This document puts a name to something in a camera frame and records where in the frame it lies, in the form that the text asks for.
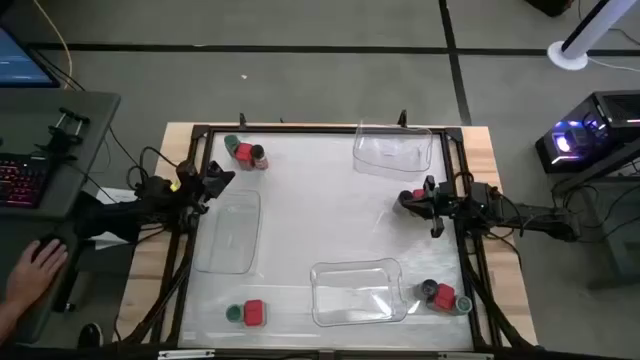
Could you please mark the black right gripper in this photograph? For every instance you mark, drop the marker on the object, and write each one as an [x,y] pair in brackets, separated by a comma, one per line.
[440,205]

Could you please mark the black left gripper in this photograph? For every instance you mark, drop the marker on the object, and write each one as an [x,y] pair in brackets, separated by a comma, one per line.
[192,187]

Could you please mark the red smoked paprika tin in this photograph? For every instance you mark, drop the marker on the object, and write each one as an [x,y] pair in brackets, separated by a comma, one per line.
[444,296]
[244,154]
[418,194]
[254,312]

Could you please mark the green cap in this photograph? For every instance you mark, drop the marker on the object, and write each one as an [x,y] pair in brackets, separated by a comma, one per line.
[231,143]
[464,305]
[233,313]

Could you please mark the black lid jar red spice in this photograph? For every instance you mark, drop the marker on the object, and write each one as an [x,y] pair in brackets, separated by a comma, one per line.
[258,152]

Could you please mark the person's forearm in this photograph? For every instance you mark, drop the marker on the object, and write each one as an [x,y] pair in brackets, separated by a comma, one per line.
[7,320]

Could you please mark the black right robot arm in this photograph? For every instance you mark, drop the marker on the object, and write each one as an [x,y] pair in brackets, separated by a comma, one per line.
[540,220]

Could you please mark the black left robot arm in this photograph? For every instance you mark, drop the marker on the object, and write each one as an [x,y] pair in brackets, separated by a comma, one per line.
[115,220]

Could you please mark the clear plastic bin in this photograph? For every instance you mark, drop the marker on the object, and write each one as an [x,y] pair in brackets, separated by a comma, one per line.
[230,240]
[392,155]
[355,295]

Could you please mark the white printed box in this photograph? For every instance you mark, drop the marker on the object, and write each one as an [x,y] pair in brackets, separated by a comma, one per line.
[117,196]

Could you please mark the black clamp holder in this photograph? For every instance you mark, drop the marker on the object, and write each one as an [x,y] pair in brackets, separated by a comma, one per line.
[62,137]

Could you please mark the black computer mouse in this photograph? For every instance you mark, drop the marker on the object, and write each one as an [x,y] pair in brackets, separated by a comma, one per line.
[44,241]

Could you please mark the black computer case with lights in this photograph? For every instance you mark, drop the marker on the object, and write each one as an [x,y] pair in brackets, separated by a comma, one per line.
[600,130]

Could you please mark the backlit black keyboard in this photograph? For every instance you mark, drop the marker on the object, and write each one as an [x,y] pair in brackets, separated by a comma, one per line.
[20,180]

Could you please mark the person's black shoe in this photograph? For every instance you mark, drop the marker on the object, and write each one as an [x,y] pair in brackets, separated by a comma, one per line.
[91,336]

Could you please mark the person's hand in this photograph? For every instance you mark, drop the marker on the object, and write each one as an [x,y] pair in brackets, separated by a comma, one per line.
[35,272]

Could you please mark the dark grey side desk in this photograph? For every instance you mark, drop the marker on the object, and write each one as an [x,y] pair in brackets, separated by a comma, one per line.
[625,240]

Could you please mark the computer monitor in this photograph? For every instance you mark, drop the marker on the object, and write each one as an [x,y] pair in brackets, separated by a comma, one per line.
[20,60]

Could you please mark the white tower fan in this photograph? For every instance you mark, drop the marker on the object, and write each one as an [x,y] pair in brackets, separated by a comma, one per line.
[582,40]

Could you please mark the black floor object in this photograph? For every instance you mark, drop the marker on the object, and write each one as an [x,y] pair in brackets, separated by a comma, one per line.
[550,5]

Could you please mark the small black frame clamp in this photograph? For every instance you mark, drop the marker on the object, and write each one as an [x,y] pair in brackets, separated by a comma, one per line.
[243,120]
[402,118]

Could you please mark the black aluminium table frame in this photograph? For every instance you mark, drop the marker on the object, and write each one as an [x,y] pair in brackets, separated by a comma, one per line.
[325,129]

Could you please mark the silver metal bracket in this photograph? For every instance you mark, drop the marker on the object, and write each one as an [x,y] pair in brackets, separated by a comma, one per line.
[465,356]
[185,354]

